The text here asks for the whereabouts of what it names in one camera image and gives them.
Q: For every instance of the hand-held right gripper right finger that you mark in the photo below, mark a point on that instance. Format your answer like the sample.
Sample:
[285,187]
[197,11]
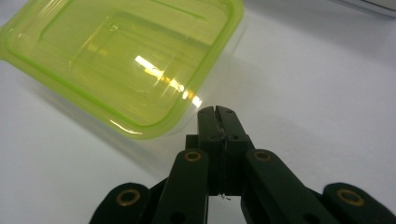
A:
[233,140]

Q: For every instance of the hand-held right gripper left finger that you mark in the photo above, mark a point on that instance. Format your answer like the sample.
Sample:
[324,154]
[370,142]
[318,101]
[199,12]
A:
[210,146]

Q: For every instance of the clear container with green lid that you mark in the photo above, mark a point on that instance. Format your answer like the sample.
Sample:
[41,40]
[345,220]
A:
[124,59]

